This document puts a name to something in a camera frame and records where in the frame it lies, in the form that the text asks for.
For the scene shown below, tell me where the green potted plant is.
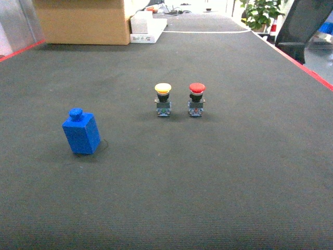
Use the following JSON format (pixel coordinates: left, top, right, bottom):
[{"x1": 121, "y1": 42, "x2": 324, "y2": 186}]
[{"x1": 240, "y1": 0, "x2": 284, "y2": 33}]

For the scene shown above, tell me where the red conveyor side rail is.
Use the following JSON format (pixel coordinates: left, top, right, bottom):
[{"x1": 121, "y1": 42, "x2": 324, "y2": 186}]
[{"x1": 265, "y1": 41, "x2": 333, "y2": 91}]

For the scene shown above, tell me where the blue block part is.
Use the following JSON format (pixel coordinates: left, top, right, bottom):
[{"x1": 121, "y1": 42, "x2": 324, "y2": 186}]
[{"x1": 62, "y1": 108, "x2": 100, "y2": 155}]

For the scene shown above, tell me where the red push button switch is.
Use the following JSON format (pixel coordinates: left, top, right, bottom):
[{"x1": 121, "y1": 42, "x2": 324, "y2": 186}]
[{"x1": 188, "y1": 83, "x2": 206, "y2": 117}]

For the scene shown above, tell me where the white small box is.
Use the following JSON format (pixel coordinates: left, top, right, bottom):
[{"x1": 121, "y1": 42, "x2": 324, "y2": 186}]
[{"x1": 130, "y1": 11, "x2": 153, "y2": 34}]

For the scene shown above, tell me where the yellow push button switch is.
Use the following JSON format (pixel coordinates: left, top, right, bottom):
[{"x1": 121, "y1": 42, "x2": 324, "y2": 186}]
[{"x1": 155, "y1": 83, "x2": 172, "y2": 117}]

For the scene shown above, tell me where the white flat box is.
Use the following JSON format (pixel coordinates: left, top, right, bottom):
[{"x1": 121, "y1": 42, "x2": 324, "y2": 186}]
[{"x1": 130, "y1": 18, "x2": 167, "y2": 44}]

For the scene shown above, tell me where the large cardboard box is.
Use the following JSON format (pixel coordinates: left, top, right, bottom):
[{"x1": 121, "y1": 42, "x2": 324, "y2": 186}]
[{"x1": 33, "y1": 0, "x2": 135, "y2": 45}]

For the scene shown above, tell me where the black office chair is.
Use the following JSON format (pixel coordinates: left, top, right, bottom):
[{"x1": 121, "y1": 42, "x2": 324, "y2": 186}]
[{"x1": 275, "y1": 0, "x2": 332, "y2": 65}]

